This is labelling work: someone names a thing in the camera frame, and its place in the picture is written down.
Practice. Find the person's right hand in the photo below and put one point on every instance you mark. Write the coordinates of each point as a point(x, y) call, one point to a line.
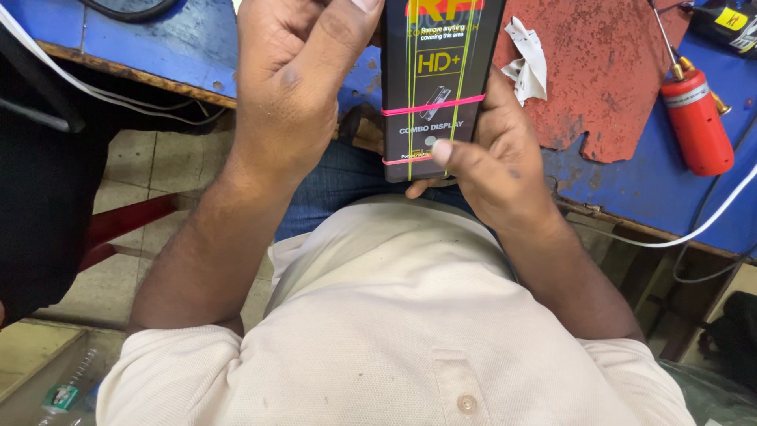
point(508, 177)

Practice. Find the person's left hand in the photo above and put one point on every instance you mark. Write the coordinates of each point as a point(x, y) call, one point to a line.
point(284, 112)

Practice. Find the black phone display pack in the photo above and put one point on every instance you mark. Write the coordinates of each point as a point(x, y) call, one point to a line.
point(434, 65)

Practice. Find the brown sandal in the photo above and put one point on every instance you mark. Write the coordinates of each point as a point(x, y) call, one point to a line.
point(362, 127)

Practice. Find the blue jeans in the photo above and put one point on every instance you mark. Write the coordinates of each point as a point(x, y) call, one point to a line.
point(331, 189)

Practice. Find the pink rubber band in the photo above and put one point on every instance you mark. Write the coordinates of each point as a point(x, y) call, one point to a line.
point(408, 159)
point(432, 107)

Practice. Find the crumpled white paper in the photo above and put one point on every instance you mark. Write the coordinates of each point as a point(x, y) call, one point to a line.
point(528, 68)

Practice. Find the yellow rubber band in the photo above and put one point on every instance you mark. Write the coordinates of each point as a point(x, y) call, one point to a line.
point(410, 77)
point(462, 71)

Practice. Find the worn red work mat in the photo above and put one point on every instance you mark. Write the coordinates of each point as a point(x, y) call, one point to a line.
point(603, 71)

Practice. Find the cream polo shirt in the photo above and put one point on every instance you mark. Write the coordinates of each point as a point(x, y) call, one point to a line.
point(402, 331)

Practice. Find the black round object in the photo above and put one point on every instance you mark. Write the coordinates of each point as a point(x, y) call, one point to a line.
point(127, 7)

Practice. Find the red stool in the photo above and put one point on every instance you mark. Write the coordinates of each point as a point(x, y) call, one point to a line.
point(127, 222)

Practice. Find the red gas torch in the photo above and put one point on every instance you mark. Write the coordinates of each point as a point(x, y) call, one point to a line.
point(696, 121)

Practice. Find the black bottle with yellow label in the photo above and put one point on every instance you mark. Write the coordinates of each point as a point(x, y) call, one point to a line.
point(724, 23)

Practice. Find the black bag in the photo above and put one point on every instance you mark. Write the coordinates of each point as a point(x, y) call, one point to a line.
point(733, 337)

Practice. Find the clear plastic bag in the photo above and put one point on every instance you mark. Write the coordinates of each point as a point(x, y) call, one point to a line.
point(709, 396)

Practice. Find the clear plastic bottle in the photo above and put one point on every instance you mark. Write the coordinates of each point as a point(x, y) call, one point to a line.
point(65, 393)

